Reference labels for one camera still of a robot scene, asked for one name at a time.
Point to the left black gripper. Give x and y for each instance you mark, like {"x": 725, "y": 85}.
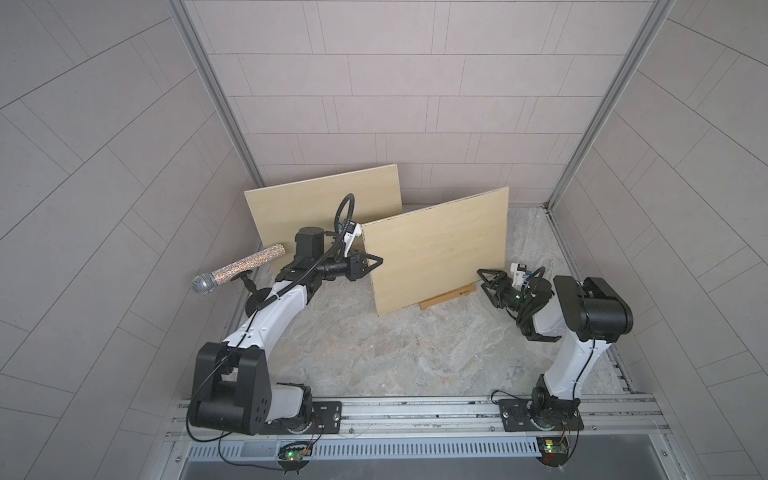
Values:
{"x": 350, "y": 267}

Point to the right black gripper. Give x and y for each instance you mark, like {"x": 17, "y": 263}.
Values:
{"x": 500, "y": 298}

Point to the plywood board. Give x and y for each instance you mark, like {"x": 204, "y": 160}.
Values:
{"x": 434, "y": 250}
{"x": 280, "y": 211}

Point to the wooden easel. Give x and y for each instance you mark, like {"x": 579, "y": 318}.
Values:
{"x": 453, "y": 294}

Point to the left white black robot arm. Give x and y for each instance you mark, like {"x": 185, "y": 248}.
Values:
{"x": 232, "y": 389}

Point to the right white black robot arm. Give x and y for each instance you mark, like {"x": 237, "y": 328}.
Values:
{"x": 585, "y": 316}

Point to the glitter microphone on stand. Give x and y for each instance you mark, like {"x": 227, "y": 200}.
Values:
{"x": 240, "y": 269}

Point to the right green circuit board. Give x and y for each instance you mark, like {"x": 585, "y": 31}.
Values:
{"x": 555, "y": 452}

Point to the green circuit board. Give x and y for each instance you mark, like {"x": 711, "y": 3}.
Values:
{"x": 293, "y": 457}
{"x": 555, "y": 452}

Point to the left green circuit board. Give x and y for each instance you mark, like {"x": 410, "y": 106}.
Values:
{"x": 293, "y": 457}

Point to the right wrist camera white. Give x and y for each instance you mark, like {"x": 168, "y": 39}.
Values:
{"x": 519, "y": 273}

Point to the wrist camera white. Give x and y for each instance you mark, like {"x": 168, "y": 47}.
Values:
{"x": 351, "y": 231}
{"x": 519, "y": 273}

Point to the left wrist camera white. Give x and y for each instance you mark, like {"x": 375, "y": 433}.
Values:
{"x": 351, "y": 231}

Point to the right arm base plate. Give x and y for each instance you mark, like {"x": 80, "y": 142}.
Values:
{"x": 520, "y": 415}

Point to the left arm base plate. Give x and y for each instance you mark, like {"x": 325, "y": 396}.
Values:
{"x": 321, "y": 417}

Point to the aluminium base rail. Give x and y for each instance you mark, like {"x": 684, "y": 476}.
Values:
{"x": 426, "y": 428}

